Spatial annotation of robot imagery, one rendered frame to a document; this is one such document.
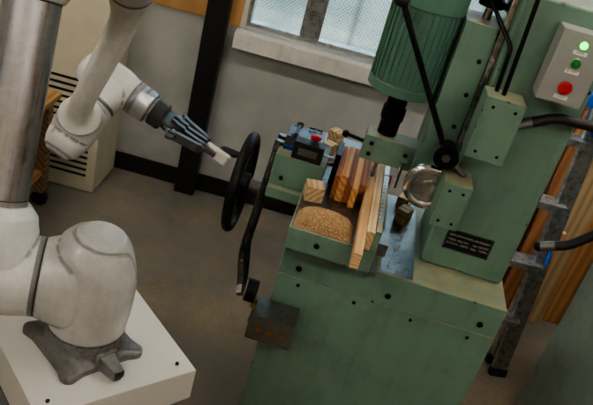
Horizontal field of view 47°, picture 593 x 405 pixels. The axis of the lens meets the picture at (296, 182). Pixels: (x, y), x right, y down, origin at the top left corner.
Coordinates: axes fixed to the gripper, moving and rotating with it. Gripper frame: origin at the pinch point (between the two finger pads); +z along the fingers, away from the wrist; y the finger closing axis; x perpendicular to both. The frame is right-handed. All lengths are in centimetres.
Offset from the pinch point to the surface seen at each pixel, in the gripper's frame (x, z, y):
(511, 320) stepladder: 22, 127, 62
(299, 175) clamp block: -8.7, 20.9, 0.1
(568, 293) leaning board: 19, 164, 112
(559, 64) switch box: -70, 49, -10
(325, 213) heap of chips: -13.5, 28.9, -18.8
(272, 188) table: -1.9, 17.1, -1.9
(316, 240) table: -8.6, 30.5, -22.9
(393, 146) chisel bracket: -29.0, 35.7, 3.6
